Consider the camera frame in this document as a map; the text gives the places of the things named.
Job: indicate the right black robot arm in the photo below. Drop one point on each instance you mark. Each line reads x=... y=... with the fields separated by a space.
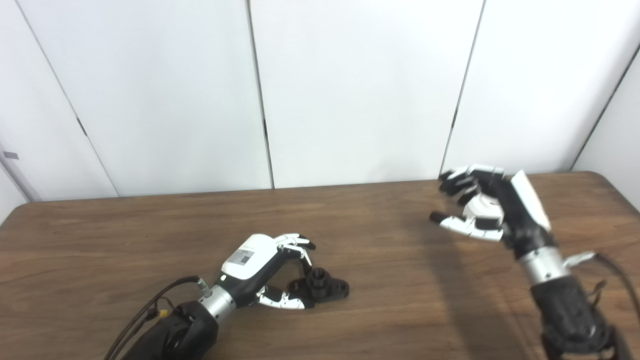
x=565 y=310

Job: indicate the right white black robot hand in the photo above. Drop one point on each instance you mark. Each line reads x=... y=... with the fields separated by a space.
x=525 y=210

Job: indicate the black plastic holder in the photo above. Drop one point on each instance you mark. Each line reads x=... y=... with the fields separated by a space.
x=330 y=289

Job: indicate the small grey wall label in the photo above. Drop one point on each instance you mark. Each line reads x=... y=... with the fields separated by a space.
x=11 y=155

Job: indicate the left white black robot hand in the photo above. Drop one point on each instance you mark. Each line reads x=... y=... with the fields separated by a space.
x=247 y=257

